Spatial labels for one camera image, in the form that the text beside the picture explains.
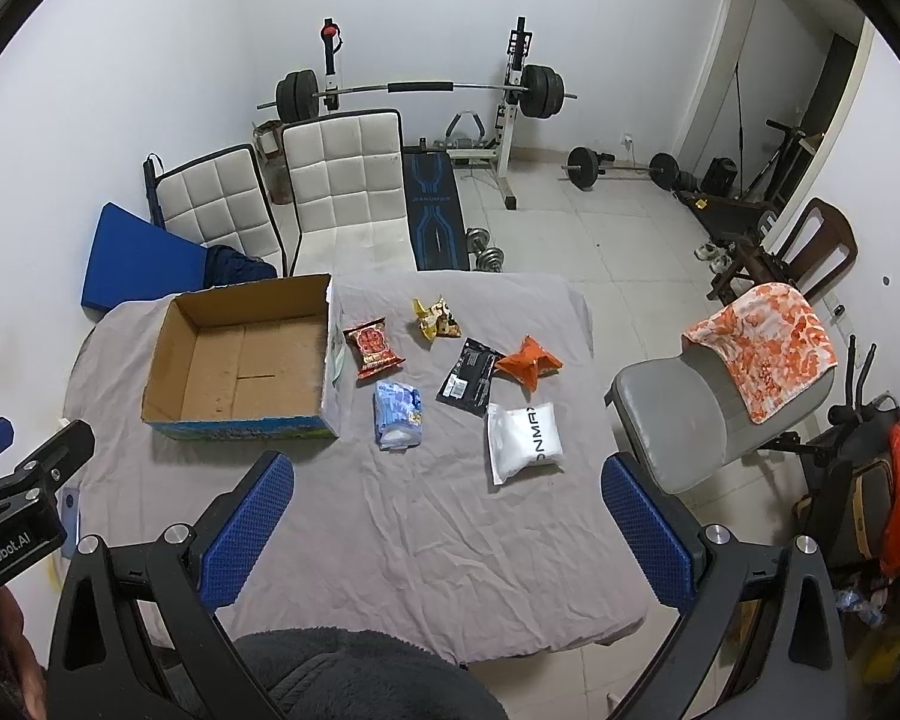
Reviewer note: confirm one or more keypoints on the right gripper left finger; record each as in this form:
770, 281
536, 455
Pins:
103, 663

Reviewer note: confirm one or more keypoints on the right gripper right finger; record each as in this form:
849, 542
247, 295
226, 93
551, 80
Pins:
791, 662

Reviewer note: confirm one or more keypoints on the white soft packet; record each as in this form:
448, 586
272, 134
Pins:
523, 438

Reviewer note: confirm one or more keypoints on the light blue soft packet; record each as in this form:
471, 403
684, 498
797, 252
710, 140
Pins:
397, 416

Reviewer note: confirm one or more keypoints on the orange snack packet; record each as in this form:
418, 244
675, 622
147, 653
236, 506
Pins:
529, 364

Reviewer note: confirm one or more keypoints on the red snack packet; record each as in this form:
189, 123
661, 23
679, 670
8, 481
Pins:
373, 349

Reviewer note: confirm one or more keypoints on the black pouch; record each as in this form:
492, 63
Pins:
468, 385

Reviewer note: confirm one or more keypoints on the yellow panda snack packet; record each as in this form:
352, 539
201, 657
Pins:
435, 320

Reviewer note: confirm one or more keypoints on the black exercise bike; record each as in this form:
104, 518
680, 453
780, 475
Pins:
849, 475

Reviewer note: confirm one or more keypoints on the dark fuzzy sleeve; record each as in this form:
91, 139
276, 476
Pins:
333, 673

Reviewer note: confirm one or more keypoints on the grey office chair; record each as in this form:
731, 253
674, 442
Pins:
684, 419

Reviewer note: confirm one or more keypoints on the blue foam mat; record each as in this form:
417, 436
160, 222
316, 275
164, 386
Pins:
133, 260

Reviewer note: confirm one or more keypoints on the open cardboard box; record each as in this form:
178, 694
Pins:
250, 361

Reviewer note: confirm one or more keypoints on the orange white floral towel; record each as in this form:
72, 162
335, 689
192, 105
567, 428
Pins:
772, 344

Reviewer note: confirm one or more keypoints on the dark blue cloth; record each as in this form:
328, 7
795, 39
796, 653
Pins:
225, 266

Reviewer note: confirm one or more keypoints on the grey table cloth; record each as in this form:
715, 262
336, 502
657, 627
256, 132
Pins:
415, 544

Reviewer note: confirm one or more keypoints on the white quilted chair left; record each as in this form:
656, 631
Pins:
218, 199

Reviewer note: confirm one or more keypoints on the white quilted chair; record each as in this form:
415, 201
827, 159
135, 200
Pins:
349, 195
218, 199

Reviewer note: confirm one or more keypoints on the brown wooden chair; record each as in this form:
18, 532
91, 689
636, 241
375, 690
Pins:
818, 250

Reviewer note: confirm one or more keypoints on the white quilted chair right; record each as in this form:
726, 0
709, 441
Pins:
349, 195

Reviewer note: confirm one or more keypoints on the chrome dumbbell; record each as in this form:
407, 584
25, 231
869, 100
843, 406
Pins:
486, 256

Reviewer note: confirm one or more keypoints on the floor barbell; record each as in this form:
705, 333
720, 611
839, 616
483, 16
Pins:
584, 167

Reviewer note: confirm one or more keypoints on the black blue weight bench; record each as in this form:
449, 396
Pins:
435, 219

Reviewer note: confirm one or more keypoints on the white barbell rack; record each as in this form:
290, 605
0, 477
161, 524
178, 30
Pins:
506, 127

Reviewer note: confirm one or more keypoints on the barbell on rack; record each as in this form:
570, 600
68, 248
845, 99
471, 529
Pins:
299, 98

